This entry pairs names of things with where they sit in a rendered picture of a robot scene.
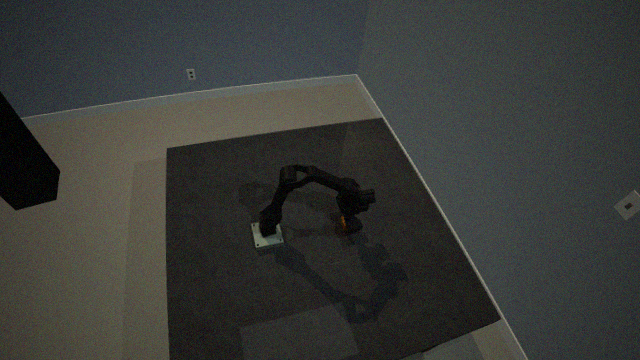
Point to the orange block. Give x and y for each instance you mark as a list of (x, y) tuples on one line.
[(343, 220)]

